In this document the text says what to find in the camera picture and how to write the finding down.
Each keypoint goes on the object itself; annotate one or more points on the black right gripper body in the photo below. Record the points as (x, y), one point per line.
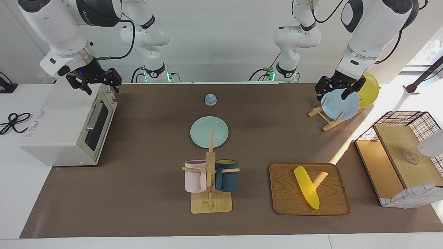
(91, 73)

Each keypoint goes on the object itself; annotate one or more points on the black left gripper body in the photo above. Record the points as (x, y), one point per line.
(341, 83)

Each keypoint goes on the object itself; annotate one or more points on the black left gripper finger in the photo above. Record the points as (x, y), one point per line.
(353, 89)
(320, 88)

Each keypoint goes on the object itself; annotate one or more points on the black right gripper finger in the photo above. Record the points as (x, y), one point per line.
(81, 82)
(116, 79)

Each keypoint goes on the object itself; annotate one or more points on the yellow corn cob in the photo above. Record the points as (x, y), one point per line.
(306, 186)

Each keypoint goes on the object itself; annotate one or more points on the mint green plate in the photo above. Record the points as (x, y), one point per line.
(200, 133)

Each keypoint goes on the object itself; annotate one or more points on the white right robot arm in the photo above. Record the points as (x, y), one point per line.
(59, 31)

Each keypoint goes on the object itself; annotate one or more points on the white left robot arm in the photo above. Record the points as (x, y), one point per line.
(367, 38)

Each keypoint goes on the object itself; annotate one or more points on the white toaster oven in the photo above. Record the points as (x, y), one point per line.
(55, 128)

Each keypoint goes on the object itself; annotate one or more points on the yellow plate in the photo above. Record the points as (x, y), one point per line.
(370, 91)

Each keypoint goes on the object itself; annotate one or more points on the light blue plate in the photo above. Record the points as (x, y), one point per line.
(337, 107)

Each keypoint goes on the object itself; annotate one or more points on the wooden plate rack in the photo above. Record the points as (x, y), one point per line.
(330, 126)

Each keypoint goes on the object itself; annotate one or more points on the wide light wooden board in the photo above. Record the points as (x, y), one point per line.
(398, 141)

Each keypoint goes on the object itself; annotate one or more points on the black metal pole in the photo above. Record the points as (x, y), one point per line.
(424, 74)

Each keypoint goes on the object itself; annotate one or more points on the black table clamp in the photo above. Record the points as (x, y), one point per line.
(7, 88)

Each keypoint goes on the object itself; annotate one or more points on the narrow wooden board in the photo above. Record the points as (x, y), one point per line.
(377, 166)

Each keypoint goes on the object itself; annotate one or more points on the bright window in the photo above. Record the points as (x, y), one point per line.
(429, 48)

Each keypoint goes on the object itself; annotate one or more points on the brown table mat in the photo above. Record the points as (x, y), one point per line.
(155, 155)

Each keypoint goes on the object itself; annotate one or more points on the small clear glass dish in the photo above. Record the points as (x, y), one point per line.
(411, 157)

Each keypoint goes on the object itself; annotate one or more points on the small blue bell wooden knob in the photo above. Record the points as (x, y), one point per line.
(210, 100)

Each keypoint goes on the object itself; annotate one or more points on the white rounded cylinder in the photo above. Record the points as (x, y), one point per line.
(432, 145)

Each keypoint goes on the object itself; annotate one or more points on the brown wooden tray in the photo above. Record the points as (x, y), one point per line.
(332, 200)

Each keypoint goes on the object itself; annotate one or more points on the pink mug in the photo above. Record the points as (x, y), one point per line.
(193, 180)

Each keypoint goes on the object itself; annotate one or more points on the dark teal mug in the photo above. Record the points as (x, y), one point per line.
(228, 180)

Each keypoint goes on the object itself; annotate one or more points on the wooden mug rack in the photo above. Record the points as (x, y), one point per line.
(211, 205)

